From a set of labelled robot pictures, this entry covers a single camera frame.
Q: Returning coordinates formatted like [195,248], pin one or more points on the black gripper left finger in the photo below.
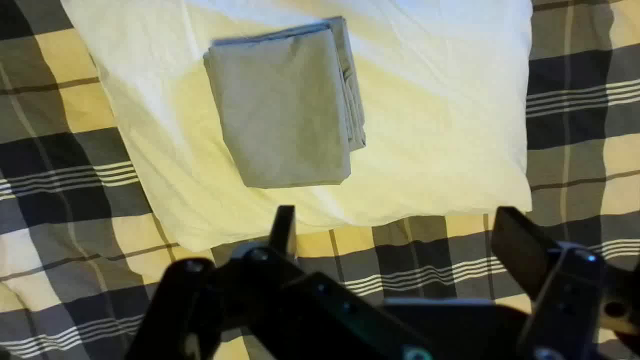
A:
[221,301]

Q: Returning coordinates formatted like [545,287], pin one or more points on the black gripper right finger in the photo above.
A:
[560,287]

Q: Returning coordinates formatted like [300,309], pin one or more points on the grey sheet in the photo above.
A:
[354,101]
[281,111]

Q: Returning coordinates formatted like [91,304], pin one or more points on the plaid checkered bed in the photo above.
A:
[67,201]

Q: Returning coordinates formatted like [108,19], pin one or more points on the white pillow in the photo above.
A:
[432,121]

